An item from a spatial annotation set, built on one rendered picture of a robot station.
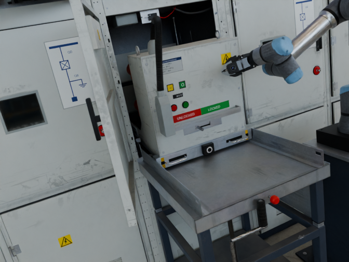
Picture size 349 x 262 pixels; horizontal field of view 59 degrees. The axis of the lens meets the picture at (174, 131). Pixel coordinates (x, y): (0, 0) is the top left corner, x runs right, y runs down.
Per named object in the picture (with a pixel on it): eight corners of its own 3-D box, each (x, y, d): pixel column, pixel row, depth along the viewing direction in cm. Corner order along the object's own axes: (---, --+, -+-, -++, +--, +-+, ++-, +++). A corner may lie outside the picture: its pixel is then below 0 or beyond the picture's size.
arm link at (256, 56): (262, 64, 126) (256, 44, 126) (254, 67, 130) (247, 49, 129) (273, 61, 130) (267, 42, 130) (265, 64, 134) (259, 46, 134)
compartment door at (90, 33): (118, 229, 105) (54, -3, 84) (121, 162, 166) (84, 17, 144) (138, 224, 106) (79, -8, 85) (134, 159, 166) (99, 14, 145)
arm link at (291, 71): (293, 71, 135) (280, 51, 132) (308, 73, 124) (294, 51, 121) (280, 83, 135) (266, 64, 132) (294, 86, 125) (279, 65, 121)
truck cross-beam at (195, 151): (252, 138, 165) (251, 128, 163) (158, 170, 147) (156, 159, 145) (246, 135, 169) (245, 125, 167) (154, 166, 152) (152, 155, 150)
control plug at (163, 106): (176, 134, 135) (169, 95, 129) (165, 138, 133) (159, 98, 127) (169, 130, 142) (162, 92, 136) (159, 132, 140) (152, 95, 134)
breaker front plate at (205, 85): (246, 131, 163) (238, 38, 146) (161, 160, 147) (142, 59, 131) (245, 131, 164) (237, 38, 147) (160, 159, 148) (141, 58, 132)
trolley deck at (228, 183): (330, 176, 127) (330, 162, 125) (197, 234, 107) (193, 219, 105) (236, 139, 188) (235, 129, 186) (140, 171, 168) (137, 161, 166)
